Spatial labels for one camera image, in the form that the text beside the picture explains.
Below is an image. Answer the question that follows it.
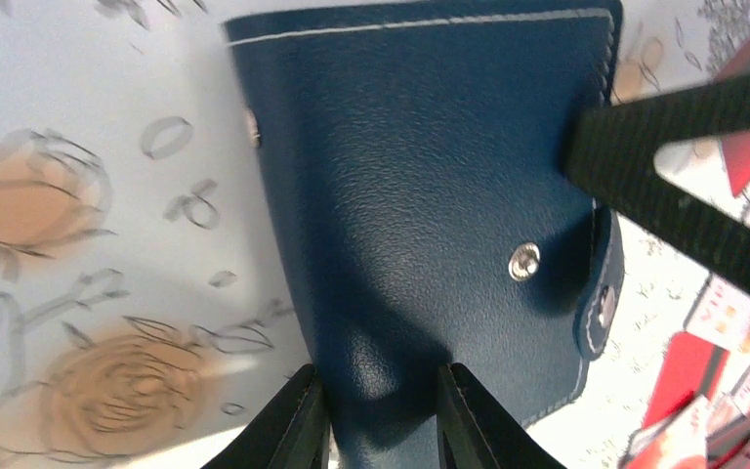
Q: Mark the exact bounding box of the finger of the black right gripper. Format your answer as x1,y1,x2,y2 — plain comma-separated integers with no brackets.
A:
563,73,750,296

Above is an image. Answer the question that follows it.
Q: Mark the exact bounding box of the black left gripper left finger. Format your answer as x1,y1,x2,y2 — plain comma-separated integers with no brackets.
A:
203,364,330,469

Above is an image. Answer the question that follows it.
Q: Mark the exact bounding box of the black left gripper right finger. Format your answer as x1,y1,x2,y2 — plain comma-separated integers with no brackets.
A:
437,363,564,469

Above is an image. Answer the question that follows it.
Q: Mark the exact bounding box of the navy blue card holder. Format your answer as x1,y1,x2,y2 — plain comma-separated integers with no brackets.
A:
225,1,624,468

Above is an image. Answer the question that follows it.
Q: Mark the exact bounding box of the white card red circle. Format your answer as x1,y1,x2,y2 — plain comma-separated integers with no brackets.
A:
684,275,750,351

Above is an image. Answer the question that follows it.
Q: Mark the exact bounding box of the red card pile centre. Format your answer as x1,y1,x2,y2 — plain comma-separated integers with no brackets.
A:
641,331,729,429

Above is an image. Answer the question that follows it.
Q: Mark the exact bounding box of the floral patterned table cloth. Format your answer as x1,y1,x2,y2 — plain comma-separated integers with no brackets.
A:
0,1,750,468

